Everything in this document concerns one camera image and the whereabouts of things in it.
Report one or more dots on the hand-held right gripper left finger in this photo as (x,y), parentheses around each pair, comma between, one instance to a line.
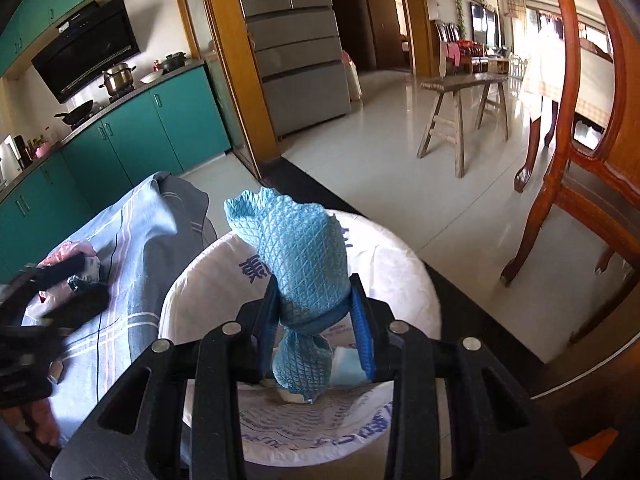
(270,335)

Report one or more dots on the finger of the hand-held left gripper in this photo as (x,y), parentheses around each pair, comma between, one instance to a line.
(60,270)
(80,302)

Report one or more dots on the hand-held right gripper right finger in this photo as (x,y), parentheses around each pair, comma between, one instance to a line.
(362,332)

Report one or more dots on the pink plastic bag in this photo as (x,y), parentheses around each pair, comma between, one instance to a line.
(62,250)

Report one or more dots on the white-lined trash bin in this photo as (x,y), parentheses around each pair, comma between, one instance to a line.
(400,280)

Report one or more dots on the blue waffle cloth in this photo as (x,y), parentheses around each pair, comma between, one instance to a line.
(300,250)

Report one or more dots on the blue striped tablecloth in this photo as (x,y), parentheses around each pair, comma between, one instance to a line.
(140,240)

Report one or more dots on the pink pot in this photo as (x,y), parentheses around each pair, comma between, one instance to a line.
(42,150)

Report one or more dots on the black wok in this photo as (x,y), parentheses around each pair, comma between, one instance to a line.
(75,115)

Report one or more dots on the steel stock pot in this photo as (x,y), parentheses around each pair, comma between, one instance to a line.
(119,80)

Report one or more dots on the white bowl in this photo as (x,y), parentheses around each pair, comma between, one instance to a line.
(151,77)

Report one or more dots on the black range hood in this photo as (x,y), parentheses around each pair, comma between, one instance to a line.
(85,50)

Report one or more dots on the black casserole pot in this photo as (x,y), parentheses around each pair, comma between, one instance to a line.
(174,62)

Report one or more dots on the wood-framed glass sliding door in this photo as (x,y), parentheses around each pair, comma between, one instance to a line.
(225,60)

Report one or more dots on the wooden bench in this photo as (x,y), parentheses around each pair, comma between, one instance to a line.
(460,82)

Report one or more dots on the grey multi-door fridge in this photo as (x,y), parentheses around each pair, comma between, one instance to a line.
(295,60)

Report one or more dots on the red-brown wooden chair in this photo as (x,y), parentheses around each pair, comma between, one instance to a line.
(590,175)

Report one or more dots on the living room wooden chairs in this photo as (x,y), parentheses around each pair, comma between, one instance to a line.
(460,52)

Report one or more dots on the brown wooden door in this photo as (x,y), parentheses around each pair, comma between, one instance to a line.
(380,25)

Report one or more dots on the dining table with yellow cloth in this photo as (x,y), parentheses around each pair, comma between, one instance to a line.
(540,75)

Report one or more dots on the wall television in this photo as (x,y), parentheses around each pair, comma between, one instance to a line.
(484,25)

